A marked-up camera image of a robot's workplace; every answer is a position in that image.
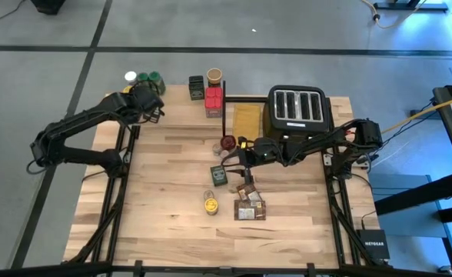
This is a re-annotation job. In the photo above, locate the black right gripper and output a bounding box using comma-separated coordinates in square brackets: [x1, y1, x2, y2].
[230, 136, 283, 185]

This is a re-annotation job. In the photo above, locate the green-lid oregano spice jar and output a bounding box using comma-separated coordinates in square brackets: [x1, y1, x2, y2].
[148, 71, 167, 96]

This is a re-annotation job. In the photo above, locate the red boxes stack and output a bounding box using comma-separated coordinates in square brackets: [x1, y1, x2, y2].
[204, 95, 224, 118]
[204, 85, 224, 98]

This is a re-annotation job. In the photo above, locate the tan-lid spice jar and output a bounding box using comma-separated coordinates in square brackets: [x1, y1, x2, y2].
[205, 68, 224, 86]

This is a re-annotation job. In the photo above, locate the small brown foil packet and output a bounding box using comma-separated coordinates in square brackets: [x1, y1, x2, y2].
[236, 179, 264, 203]

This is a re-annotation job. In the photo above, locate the dark red round object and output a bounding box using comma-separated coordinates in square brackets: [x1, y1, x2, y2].
[220, 134, 238, 152]

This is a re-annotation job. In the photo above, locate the yellow cloth mat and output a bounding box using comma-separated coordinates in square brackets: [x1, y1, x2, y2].
[232, 103, 262, 152]

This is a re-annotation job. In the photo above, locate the black four-slot toaster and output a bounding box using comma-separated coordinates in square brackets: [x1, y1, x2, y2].
[262, 84, 331, 149]

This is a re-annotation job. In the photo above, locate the black floor object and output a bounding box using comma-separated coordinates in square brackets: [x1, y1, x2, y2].
[30, 0, 67, 15]

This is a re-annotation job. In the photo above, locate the black Netgear router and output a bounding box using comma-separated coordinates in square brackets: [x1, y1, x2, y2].
[355, 229, 391, 261]

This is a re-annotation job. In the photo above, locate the black stand base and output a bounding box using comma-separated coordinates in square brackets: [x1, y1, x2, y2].
[372, 0, 449, 12]

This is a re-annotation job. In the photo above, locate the wooden shelf with black frame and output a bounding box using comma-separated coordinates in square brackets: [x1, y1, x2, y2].
[125, 84, 227, 139]

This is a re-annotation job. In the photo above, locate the yellow extension cord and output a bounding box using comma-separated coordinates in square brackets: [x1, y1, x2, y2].
[360, 0, 430, 30]

